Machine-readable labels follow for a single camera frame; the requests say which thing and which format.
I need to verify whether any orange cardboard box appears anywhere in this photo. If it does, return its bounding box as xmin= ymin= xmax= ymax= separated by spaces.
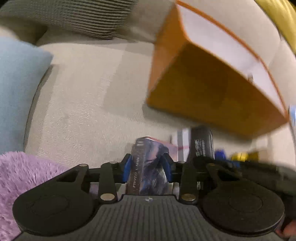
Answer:
xmin=147 ymin=1 xmax=288 ymax=138

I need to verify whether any right hand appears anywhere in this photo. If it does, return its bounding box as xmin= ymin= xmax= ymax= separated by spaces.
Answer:
xmin=276 ymin=220 xmax=296 ymax=239

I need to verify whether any plaid black box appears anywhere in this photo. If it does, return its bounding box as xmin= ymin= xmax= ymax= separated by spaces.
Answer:
xmin=171 ymin=128 xmax=191 ymax=162

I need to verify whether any yellow tape measure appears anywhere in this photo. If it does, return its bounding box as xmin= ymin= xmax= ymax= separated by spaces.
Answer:
xmin=231 ymin=151 xmax=259 ymax=162

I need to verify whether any blue tin case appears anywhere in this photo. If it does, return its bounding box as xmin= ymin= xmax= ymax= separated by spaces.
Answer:
xmin=214 ymin=149 xmax=228 ymax=162

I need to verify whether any yellow cushion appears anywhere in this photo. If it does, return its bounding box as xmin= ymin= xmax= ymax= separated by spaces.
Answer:
xmin=255 ymin=0 xmax=295 ymax=54

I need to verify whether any purple fluffy blanket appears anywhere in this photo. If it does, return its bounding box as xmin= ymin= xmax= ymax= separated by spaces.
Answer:
xmin=1 ymin=152 xmax=69 ymax=240

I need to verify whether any light blue cushion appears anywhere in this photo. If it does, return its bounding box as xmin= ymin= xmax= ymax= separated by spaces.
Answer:
xmin=1 ymin=37 xmax=53 ymax=154

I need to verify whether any beige sofa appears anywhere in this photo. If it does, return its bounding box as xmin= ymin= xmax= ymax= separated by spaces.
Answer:
xmin=0 ymin=0 xmax=296 ymax=176

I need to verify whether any houndstooth cushion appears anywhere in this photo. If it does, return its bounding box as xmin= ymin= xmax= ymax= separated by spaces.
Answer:
xmin=1 ymin=0 xmax=136 ymax=40

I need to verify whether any photo card box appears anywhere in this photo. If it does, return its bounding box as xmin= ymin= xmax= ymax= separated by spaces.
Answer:
xmin=126 ymin=138 xmax=169 ymax=196

